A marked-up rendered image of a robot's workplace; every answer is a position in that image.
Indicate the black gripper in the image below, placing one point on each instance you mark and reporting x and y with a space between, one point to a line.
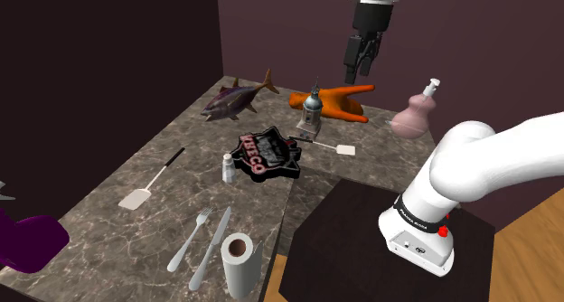
371 20

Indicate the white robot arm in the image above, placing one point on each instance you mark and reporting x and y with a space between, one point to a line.
476 160

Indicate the orange plucked chicken figure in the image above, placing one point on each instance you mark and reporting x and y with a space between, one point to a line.
339 102

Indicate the grey tower figure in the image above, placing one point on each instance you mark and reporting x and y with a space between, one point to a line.
310 114

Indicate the pink soap dispenser bottle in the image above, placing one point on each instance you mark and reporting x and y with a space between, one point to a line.
412 118

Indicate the small white spatula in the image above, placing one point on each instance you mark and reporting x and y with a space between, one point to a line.
339 148

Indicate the black sign with red lettering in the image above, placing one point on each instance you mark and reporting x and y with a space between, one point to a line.
266 153

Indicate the purple fish figure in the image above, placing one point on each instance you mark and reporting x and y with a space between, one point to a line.
233 100

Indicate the white salt shaker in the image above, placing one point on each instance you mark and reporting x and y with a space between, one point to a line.
228 169

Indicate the dark robot stand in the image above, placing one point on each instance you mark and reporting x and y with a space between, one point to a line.
352 248

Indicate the white paper towel roll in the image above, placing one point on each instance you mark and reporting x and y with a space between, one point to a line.
238 266

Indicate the silver knife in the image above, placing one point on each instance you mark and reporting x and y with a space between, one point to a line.
211 248

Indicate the silver fork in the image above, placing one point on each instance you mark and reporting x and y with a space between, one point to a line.
189 241

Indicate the purple rounded object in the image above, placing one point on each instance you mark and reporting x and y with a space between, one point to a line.
26 244

